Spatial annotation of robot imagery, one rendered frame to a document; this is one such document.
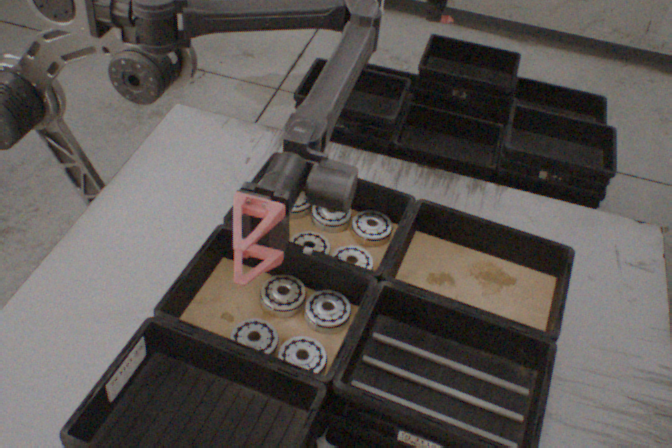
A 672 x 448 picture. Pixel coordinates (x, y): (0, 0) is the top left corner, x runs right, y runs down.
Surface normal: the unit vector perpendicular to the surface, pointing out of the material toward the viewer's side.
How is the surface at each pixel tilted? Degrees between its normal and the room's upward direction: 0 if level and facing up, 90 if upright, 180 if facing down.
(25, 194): 0
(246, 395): 0
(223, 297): 0
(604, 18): 90
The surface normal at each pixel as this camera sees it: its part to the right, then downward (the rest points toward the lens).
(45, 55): -0.29, 0.62
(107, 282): 0.09, -0.73
